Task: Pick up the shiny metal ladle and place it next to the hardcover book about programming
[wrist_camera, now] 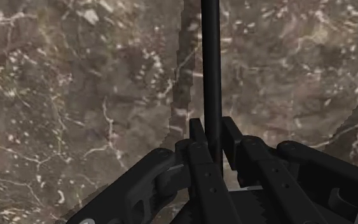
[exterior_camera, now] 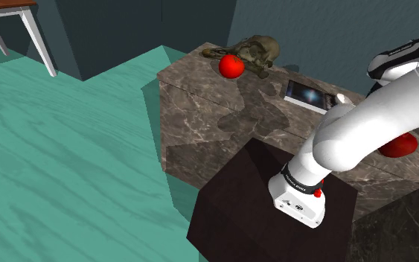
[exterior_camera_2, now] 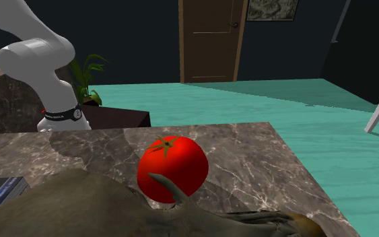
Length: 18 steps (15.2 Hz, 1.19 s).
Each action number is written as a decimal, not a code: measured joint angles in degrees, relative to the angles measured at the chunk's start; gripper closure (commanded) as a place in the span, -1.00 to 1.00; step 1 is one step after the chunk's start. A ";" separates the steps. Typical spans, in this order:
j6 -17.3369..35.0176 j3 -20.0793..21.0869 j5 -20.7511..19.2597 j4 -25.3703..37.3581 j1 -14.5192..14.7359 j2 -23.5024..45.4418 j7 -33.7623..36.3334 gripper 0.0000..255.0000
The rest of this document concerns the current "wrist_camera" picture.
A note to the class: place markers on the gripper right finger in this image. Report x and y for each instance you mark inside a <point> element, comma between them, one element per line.
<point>290,176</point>

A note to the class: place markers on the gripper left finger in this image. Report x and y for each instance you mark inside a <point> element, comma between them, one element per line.
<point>166,183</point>

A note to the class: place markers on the thin black rod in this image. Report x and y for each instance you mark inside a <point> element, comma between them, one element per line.
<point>211,74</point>

